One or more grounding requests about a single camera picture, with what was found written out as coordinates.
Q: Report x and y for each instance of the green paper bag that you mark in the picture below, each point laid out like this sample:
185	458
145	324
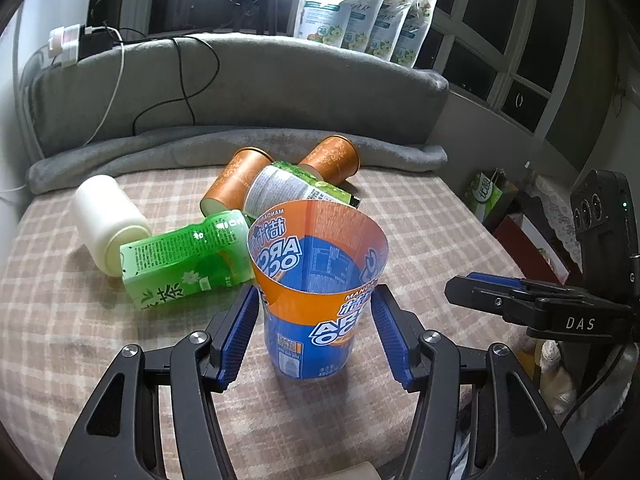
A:
487	197

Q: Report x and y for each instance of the white power strip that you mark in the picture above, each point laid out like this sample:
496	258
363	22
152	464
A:
64	45

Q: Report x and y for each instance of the green tea bottle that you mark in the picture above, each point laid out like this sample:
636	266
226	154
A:
175	265

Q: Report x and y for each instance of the pale yellow object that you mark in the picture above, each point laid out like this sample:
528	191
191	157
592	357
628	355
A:
547	375

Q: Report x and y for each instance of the red box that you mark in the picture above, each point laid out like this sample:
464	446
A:
532	250

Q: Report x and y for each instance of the grey headboard cushion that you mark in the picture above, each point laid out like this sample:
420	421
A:
260	90

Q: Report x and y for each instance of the white floral refill pouch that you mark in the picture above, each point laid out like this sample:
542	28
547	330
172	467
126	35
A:
392	30
415	40
367	20
325	5

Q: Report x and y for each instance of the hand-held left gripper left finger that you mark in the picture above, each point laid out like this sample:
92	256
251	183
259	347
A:
239	336

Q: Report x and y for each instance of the cream rounded object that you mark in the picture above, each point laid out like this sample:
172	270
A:
350	472

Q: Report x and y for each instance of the orange patterned canister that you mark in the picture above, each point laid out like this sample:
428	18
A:
332	160
232	180

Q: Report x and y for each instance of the beige plaid bedsheet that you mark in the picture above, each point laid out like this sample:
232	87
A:
75	310

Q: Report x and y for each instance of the black power adapter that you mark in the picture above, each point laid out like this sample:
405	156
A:
97	40

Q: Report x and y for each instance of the white plastic jar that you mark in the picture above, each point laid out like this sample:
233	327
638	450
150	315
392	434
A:
107	220

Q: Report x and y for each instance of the white lace cloth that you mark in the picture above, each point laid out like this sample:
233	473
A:
557	215

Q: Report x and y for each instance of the green and white bottle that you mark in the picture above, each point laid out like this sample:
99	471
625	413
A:
290	185

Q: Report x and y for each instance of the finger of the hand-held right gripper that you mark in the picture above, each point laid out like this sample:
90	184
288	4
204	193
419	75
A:
495	278
492	300

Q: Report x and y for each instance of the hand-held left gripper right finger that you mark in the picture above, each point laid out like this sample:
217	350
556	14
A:
389	341

